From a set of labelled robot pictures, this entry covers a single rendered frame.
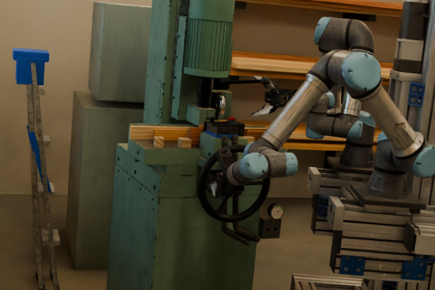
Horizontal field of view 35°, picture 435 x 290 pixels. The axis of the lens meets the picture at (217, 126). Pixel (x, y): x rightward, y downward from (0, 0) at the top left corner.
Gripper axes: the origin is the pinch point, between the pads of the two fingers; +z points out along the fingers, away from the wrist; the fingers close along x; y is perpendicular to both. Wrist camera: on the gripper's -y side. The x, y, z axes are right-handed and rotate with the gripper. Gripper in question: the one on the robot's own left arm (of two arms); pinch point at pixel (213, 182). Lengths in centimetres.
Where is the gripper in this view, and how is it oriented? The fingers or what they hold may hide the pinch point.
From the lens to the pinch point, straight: 240.0
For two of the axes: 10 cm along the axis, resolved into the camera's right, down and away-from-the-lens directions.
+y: 1.7, 9.6, -2.4
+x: 9.1, -0.6, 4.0
